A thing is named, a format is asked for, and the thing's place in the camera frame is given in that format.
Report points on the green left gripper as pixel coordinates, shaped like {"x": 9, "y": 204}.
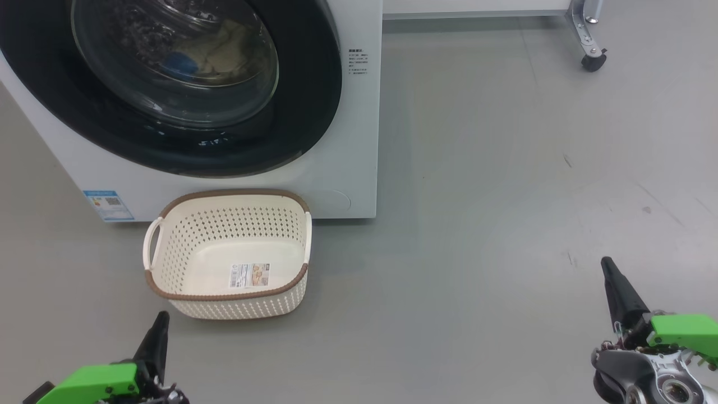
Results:
{"x": 95, "y": 384}

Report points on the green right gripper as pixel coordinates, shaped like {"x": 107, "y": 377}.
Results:
{"x": 684, "y": 334}

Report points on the cream garment with blue trim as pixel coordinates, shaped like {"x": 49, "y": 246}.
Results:
{"x": 180, "y": 64}

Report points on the black round glass washer door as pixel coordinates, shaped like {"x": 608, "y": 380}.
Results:
{"x": 308, "y": 84}

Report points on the cream garment with bear print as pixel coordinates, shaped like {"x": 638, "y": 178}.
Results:
{"x": 230, "y": 50}

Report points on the white front-load washing machine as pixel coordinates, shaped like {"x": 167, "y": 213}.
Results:
{"x": 353, "y": 140}

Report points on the cream basket with brown rim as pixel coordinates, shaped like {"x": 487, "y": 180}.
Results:
{"x": 235, "y": 303}

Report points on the blue energy label sticker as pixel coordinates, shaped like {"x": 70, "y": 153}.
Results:
{"x": 109, "y": 205}

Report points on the metal leg with black caster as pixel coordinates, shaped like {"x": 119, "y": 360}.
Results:
{"x": 586, "y": 33}

